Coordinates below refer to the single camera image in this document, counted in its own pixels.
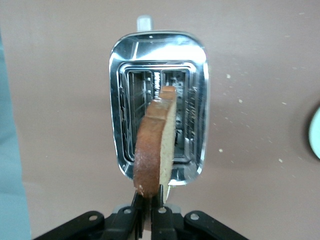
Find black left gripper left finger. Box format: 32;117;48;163
32;190;145;240

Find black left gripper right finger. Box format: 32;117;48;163
150;184;251;240

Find brown bread slice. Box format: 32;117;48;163
132;85;178;200

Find green round plate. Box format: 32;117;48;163
307;102;320;161

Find beige chrome toaster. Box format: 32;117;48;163
108;15;211;187

